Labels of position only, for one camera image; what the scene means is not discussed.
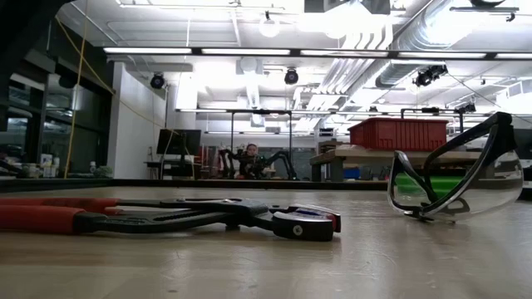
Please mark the wooden workbench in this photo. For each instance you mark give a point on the wooden workbench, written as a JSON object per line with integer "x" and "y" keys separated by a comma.
{"x": 361, "y": 154}

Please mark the black round track light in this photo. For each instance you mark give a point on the black round track light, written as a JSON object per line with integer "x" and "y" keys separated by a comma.
{"x": 291, "y": 77}
{"x": 157, "y": 81}

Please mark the person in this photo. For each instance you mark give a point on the person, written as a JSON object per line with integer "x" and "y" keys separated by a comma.
{"x": 251, "y": 160}

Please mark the white container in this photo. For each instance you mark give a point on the white container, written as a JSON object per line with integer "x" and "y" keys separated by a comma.
{"x": 45, "y": 164}
{"x": 56, "y": 166}

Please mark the black ceiling camera cluster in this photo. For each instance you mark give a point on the black ceiling camera cluster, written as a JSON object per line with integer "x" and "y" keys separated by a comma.
{"x": 428, "y": 75}

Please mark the LED light bar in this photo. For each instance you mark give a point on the LED light bar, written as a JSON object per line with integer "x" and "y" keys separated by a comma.
{"x": 245, "y": 52}

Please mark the black table frame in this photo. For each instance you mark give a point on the black table frame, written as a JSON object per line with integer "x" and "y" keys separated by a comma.
{"x": 332, "y": 184}

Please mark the black computer monitor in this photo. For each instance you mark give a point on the black computer monitor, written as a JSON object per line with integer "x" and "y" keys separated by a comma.
{"x": 178, "y": 142}

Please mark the blue box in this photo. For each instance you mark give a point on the blue box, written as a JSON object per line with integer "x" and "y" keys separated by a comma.
{"x": 351, "y": 173}

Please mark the green plastic bin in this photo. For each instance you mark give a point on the green plastic bin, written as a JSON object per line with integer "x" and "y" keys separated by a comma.
{"x": 448, "y": 182}

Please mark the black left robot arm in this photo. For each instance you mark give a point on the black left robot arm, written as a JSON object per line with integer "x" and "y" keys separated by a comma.
{"x": 16, "y": 25}

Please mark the clear safety glasses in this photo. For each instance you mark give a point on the clear safety glasses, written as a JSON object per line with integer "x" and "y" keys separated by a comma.
{"x": 498, "y": 137}

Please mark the black background robot arm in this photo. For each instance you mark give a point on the black background robot arm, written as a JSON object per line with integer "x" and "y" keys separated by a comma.
{"x": 287, "y": 158}
{"x": 226, "y": 160}

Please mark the red storage bin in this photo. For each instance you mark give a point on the red storage bin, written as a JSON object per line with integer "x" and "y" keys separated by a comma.
{"x": 395, "y": 135}

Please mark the black background rig frame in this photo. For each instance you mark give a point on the black background rig frame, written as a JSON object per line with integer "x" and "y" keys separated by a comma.
{"x": 257, "y": 111}

